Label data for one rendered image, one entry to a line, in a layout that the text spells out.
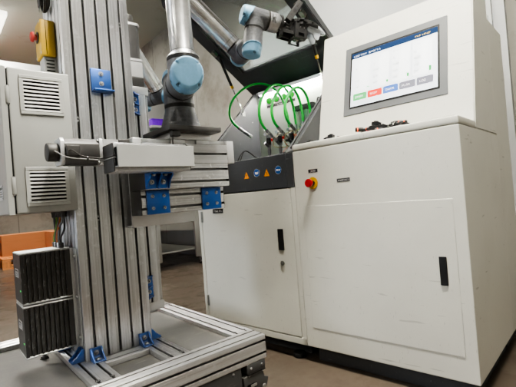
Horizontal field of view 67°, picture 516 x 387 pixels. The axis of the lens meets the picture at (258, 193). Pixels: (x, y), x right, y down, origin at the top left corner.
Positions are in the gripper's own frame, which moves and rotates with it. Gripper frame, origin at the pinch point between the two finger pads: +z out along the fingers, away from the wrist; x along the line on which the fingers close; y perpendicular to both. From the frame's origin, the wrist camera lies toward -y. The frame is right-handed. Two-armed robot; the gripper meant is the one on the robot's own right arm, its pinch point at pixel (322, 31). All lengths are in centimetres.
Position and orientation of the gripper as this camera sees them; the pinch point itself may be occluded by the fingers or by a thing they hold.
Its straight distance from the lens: 177.5
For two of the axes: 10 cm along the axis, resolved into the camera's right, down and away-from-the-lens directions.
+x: 3.6, -1.1, -9.3
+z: 9.3, 1.1, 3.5
